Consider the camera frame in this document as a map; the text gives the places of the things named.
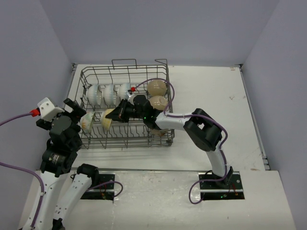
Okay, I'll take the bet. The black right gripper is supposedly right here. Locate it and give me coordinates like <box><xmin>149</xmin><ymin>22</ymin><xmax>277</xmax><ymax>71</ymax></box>
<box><xmin>106</xmin><ymin>98</ymin><xmax>146</xmax><ymax>122</ymax></box>

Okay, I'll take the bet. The cream floral patterned bowl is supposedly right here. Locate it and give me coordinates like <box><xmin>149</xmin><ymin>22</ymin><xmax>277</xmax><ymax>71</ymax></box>
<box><xmin>80</xmin><ymin>111</ymin><xmax>95</xmax><ymax>133</ymax></box>

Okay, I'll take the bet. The yellow green patterned bowl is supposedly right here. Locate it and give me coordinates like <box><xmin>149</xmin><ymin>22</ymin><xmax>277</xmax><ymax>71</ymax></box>
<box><xmin>100</xmin><ymin>108</ymin><xmax>114</xmax><ymax>131</ymax></box>

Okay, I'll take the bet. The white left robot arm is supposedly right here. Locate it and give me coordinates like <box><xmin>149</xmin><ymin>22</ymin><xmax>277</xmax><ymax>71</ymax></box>
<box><xmin>22</xmin><ymin>97</ymin><xmax>100</xmax><ymax>230</ymax></box>

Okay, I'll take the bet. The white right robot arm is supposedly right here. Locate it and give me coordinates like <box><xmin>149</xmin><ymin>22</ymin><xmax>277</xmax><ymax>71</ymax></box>
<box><xmin>105</xmin><ymin>95</ymin><xmax>233</xmax><ymax>188</ymax></box>

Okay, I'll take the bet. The white blue bowl middle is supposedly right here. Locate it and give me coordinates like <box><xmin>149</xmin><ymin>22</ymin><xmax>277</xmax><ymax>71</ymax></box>
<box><xmin>102</xmin><ymin>84</ymin><xmax>117</xmax><ymax>106</ymax></box>

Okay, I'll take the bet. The white blue bowl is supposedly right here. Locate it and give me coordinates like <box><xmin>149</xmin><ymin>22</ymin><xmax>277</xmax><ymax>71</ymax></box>
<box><xmin>102</xmin><ymin>84</ymin><xmax>117</xmax><ymax>106</ymax></box>
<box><xmin>117</xmin><ymin>82</ymin><xmax>131</xmax><ymax>100</ymax></box>
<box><xmin>86</xmin><ymin>84</ymin><xmax>102</xmax><ymax>106</ymax></box>

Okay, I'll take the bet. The white blue bowl right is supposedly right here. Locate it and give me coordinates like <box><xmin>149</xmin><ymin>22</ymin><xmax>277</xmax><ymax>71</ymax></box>
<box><xmin>117</xmin><ymin>82</ymin><xmax>131</xmax><ymax>100</ymax></box>

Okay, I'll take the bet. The white blue bowl left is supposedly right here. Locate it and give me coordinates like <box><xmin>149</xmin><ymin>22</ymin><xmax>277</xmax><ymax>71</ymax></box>
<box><xmin>86</xmin><ymin>84</ymin><xmax>102</xmax><ymax>106</ymax></box>

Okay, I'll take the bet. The beige bowl middle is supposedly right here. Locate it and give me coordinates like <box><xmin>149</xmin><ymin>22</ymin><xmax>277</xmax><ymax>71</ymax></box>
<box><xmin>149</xmin><ymin>95</ymin><xmax>168</xmax><ymax>111</ymax></box>

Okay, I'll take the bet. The beige bowl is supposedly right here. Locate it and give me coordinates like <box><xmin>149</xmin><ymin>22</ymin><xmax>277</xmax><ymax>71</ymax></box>
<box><xmin>147</xmin><ymin>80</ymin><xmax>167</xmax><ymax>96</ymax></box>
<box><xmin>149</xmin><ymin>95</ymin><xmax>168</xmax><ymax>111</ymax></box>
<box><xmin>150</xmin><ymin>129</ymin><xmax>168</xmax><ymax>137</ymax></box>

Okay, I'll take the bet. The beige bowl near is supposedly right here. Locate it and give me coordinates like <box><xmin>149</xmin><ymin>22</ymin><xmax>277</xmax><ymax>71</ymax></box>
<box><xmin>150</xmin><ymin>129</ymin><xmax>168</xmax><ymax>137</ymax></box>

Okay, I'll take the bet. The beige bowl far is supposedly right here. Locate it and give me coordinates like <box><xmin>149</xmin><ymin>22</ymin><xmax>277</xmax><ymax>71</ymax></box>
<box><xmin>147</xmin><ymin>80</ymin><xmax>167</xmax><ymax>96</ymax></box>

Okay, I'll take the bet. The grey wire dish rack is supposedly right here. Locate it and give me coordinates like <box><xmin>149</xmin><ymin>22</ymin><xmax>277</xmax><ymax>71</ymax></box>
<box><xmin>69</xmin><ymin>59</ymin><xmax>175</xmax><ymax>149</ymax></box>

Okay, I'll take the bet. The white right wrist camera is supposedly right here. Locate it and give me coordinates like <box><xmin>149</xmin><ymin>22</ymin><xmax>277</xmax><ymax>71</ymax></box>
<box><xmin>127</xmin><ymin>91</ymin><xmax>136</xmax><ymax>100</ymax></box>

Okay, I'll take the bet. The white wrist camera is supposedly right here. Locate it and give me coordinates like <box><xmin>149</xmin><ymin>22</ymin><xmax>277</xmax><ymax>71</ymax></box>
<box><xmin>127</xmin><ymin>91</ymin><xmax>136</xmax><ymax>100</ymax></box>
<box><xmin>37</xmin><ymin>97</ymin><xmax>65</xmax><ymax>122</ymax></box>

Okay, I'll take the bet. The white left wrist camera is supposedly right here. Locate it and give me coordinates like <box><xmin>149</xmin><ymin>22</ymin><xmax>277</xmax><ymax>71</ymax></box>
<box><xmin>37</xmin><ymin>97</ymin><xmax>65</xmax><ymax>122</ymax></box>

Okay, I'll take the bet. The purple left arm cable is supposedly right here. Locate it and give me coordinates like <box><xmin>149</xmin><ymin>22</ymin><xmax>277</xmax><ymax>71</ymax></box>
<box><xmin>0</xmin><ymin>109</ymin><xmax>46</xmax><ymax>228</ymax></box>

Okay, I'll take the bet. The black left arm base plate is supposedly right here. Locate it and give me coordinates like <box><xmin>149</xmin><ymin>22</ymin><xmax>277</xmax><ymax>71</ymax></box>
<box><xmin>81</xmin><ymin>173</ymin><xmax>116</xmax><ymax>201</ymax></box>

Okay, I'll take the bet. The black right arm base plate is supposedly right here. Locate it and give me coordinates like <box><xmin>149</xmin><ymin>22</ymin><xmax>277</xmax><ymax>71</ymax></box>
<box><xmin>200</xmin><ymin>172</ymin><xmax>245</xmax><ymax>201</ymax></box>

